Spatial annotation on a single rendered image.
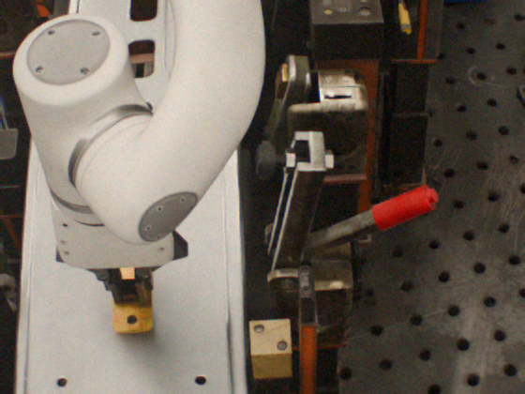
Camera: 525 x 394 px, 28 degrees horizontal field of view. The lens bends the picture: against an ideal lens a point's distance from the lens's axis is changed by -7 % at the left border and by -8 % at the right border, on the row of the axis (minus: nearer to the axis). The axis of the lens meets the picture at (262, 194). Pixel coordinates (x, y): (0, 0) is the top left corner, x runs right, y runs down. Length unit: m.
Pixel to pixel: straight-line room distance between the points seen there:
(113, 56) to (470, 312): 0.74
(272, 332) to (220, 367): 0.08
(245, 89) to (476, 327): 0.70
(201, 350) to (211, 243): 0.11
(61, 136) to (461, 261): 0.75
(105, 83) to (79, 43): 0.04
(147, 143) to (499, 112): 0.90
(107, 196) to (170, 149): 0.06
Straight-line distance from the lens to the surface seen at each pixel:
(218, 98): 0.71
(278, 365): 0.96
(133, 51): 1.56
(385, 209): 0.93
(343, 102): 1.07
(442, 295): 1.38
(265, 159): 0.85
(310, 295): 0.81
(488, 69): 1.60
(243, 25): 0.73
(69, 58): 0.75
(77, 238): 0.91
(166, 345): 1.02
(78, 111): 0.74
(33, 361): 1.03
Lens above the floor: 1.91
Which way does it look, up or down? 57 degrees down
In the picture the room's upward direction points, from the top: 4 degrees counter-clockwise
